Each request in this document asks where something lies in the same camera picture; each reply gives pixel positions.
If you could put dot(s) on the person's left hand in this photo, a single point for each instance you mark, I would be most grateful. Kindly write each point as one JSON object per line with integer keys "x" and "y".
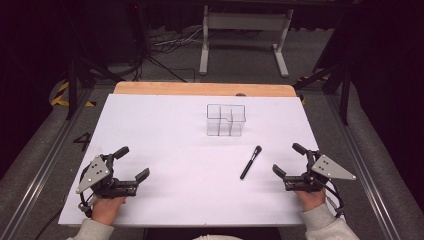
{"x": 106, "y": 210}

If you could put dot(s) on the white table mat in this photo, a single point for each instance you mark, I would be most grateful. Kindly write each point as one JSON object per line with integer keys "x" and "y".
{"x": 186, "y": 160}

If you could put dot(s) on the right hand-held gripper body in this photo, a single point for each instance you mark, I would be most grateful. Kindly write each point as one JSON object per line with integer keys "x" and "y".
{"x": 316, "y": 176}

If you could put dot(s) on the clear plastic organizer box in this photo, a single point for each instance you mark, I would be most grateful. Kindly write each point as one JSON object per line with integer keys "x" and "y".
{"x": 226, "y": 119}

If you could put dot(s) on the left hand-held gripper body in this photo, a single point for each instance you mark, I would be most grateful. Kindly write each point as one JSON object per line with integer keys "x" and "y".
{"x": 100, "y": 180}

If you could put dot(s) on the white metal stand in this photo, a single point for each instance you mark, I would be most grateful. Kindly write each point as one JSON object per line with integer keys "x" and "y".
{"x": 245, "y": 36}

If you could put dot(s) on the black tripod stand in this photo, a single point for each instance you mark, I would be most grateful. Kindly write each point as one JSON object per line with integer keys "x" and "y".
{"x": 336, "y": 80}
{"x": 81, "y": 76}

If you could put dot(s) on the black makeup brush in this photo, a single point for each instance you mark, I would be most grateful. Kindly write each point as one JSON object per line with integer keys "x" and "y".
{"x": 250, "y": 162}

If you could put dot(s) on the wooden table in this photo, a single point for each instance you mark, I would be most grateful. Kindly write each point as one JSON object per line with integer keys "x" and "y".
{"x": 200, "y": 89}

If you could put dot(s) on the person's right hand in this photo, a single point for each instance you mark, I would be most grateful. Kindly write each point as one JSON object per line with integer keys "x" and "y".
{"x": 310, "y": 199}

